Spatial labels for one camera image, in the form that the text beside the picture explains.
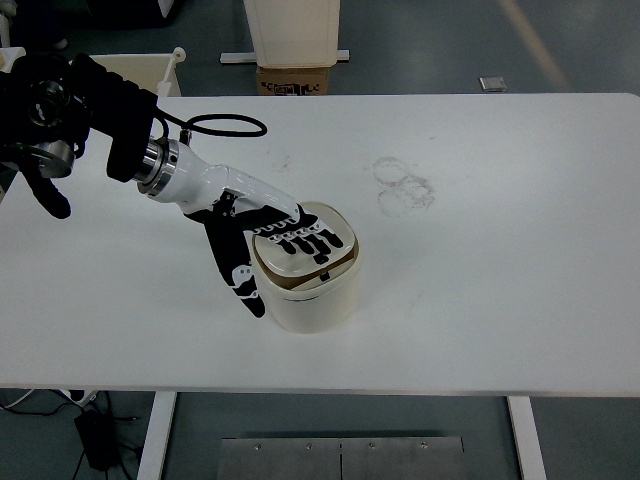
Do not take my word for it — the black box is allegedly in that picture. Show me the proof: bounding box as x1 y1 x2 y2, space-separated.
85 0 175 21

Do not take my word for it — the black floor cable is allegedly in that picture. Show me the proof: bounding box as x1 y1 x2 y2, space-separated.
0 390 140 425

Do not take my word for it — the white power strip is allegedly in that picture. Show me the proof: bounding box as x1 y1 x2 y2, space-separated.
57 387 99 405

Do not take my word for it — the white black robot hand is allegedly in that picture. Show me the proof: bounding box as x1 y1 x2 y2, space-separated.
152 142 347 320

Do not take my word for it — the cream plastic crate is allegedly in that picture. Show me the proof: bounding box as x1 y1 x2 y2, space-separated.
89 46 188 98

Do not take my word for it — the white stand base bar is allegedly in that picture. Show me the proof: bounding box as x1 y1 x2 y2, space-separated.
220 48 353 65

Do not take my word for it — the cream lidded trash bin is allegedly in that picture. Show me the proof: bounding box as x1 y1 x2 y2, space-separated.
249 200 363 336

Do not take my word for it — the white table leg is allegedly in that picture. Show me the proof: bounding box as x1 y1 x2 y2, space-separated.
506 394 549 480
135 391 179 480

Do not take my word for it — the black power adapter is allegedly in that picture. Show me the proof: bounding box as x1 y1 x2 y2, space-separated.
73 406 122 472

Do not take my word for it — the brown printed cardboard box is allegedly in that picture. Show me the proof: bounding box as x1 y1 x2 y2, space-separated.
256 64 331 96

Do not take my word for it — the white floor cable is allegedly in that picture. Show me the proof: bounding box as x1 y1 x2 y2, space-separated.
0 388 35 410

